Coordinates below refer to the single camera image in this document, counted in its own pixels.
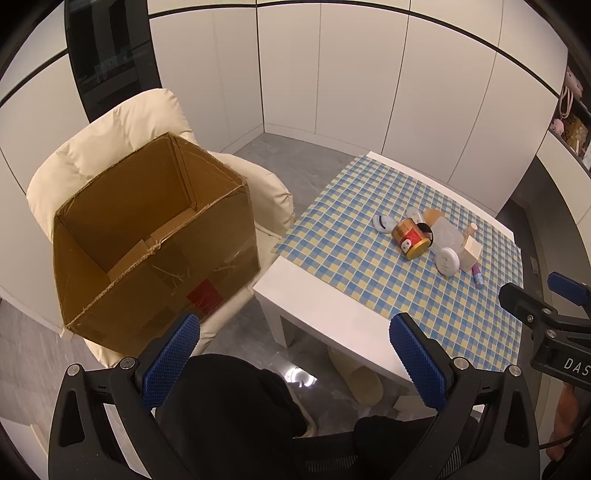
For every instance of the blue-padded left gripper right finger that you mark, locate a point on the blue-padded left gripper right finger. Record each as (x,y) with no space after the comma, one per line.
(485,426)

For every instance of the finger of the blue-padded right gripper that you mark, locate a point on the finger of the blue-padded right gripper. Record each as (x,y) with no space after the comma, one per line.
(576,292)
(526,304)

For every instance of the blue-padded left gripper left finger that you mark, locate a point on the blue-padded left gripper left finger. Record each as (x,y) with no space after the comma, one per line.
(82,444)

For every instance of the small purple pink tube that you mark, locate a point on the small purple pink tube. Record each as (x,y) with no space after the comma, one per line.
(478,276)

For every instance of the small white carton box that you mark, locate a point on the small white carton box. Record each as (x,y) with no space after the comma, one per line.
(470,253)

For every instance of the white round compact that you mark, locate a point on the white round compact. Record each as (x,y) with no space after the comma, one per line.
(447,261)

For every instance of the pink capped glass bottle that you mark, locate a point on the pink capped glass bottle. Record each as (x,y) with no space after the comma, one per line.
(470,230)

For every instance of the translucent plastic case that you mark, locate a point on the translucent plastic case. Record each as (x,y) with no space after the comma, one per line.
(446,235)

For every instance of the tan beige sponge puff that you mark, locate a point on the tan beige sponge puff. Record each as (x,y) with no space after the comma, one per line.
(431,216)

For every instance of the red gold tin can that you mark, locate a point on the red gold tin can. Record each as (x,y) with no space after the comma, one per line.
(412,241)

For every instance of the white sock with black stripes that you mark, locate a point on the white sock with black stripes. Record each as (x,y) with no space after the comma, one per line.
(384,223)

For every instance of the operator right hand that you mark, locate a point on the operator right hand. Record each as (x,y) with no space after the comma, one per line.
(567,413)

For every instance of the blue yellow checkered tablecloth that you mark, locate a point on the blue yellow checkered tablecloth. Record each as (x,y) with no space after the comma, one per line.
(336,241)

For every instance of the beige slipper foot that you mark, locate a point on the beige slipper foot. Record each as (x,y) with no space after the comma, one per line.
(365,385)

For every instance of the black clothed operator legs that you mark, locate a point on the black clothed operator legs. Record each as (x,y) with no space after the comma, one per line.
(228,419)

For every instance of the shelf with pink toys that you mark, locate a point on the shelf with pink toys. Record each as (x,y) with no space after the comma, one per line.
(571,122)

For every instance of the brown cardboard box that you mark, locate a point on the brown cardboard box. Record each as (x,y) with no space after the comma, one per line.
(168,229)

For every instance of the cream padded armchair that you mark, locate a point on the cream padded armchair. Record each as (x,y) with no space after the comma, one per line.
(122,131)

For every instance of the dark window panel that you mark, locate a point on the dark window panel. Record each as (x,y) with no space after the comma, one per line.
(111,52)

